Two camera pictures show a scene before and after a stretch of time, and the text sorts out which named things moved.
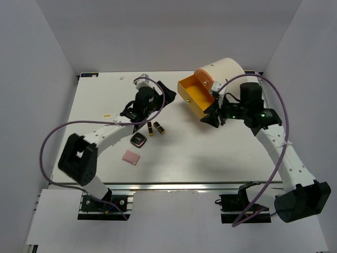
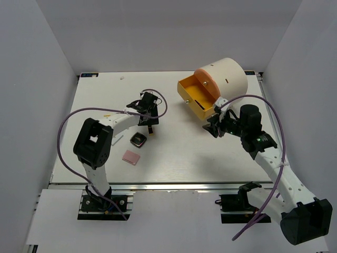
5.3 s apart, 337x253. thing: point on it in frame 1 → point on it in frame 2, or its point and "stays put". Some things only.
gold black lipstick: [151, 133] stays put
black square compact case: [138, 139] stays put
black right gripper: [213, 113] → [212, 127]
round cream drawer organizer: [225, 69] stays put
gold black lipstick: [159, 127] → [199, 105]
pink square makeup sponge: [131, 157] stays put
